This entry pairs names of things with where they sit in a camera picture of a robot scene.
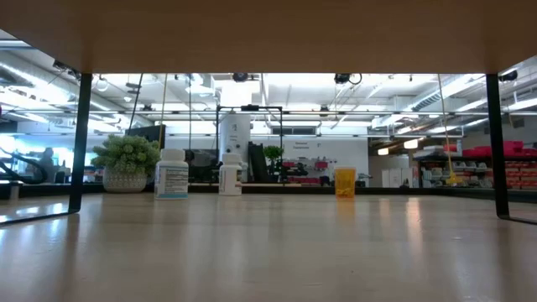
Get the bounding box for small white medicine bottle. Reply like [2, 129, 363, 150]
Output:
[218, 153, 243, 197]

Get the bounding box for orange pill vial white cap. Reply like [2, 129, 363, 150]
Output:
[334, 166, 357, 199]

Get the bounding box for large white labelled medicine bottle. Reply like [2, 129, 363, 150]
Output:
[154, 148, 190, 200]

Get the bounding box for wooden shelf with black legs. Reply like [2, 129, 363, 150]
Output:
[0, 0, 537, 227]

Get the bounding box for small green background plant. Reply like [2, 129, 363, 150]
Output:
[263, 144, 284, 175]

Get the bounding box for white cylindrical tank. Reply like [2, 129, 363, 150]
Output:
[218, 112, 252, 167]

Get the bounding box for red bin rack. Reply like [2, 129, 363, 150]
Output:
[283, 159, 332, 185]

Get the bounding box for dark background monitor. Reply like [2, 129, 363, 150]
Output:
[125, 124, 167, 150]

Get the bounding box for white cabinets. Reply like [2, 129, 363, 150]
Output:
[380, 167, 414, 189]

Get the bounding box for green plant in white pot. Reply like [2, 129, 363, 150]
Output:
[91, 133, 163, 194]

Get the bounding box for yellow mop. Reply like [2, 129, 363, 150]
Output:
[435, 74, 465, 186]

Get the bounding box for person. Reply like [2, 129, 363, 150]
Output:
[36, 146, 58, 185]

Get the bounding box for shelving with red bins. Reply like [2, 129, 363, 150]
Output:
[413, 140, 537, 190]

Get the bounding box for black aluminium table frame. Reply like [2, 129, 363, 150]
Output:
[0, 183, 537, 205]

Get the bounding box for black looped cable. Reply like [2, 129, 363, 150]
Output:
[0, 146, 48, 185]

